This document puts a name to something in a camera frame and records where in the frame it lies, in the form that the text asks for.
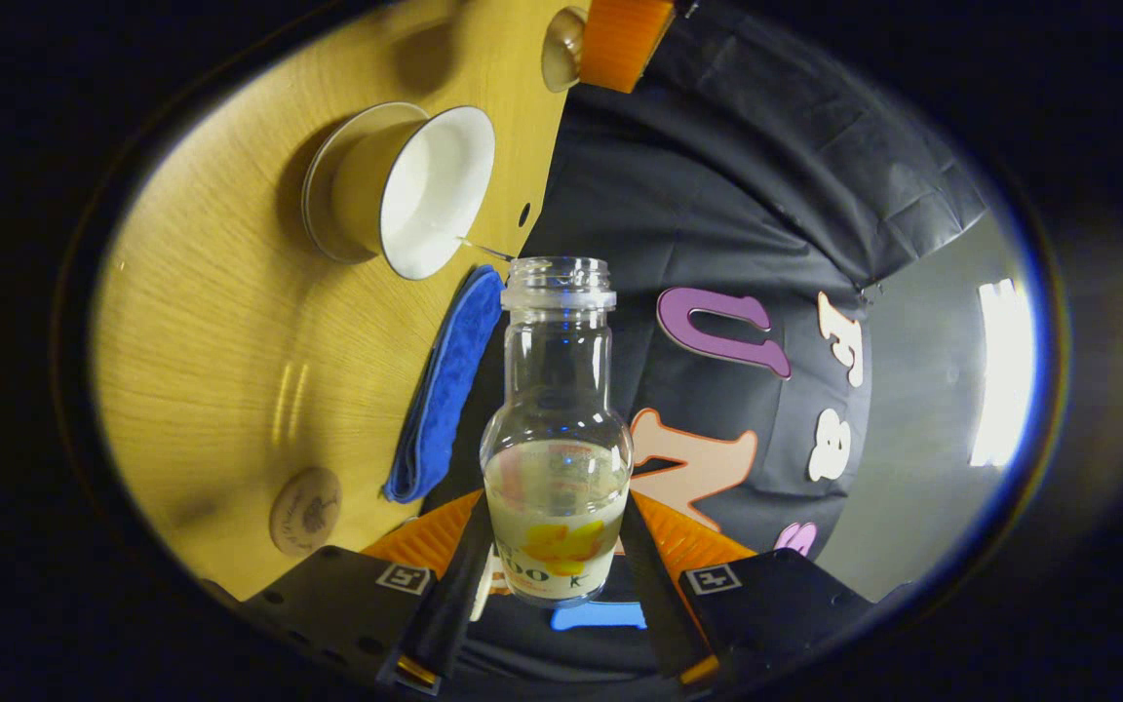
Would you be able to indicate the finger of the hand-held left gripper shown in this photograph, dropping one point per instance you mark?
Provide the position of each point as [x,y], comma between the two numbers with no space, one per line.
[625,44]

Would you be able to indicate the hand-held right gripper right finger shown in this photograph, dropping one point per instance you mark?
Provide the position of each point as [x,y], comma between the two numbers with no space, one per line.
[766,609]

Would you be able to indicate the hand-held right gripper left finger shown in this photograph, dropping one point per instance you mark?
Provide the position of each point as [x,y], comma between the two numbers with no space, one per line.
[347,604]

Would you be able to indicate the round wooden coaster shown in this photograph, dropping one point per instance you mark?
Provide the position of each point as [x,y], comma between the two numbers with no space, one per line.
[306,512]

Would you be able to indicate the cream teacup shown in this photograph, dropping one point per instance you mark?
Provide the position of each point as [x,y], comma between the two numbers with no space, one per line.
[435,190]

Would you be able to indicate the clear water bottle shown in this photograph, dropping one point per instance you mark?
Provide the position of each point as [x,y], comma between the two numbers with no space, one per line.
[557,390]

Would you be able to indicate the black backdrop cloth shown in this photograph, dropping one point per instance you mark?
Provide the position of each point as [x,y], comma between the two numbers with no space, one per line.
[717,195]

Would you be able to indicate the blue folded towel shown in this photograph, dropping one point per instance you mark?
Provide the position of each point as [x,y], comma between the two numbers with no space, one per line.
[445,390]

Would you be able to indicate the ceiling light panel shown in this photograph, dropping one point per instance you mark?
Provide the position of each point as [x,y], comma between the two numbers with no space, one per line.
[998,370]

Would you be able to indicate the cream saucer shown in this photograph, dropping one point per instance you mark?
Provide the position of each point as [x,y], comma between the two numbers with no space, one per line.
[323,185]

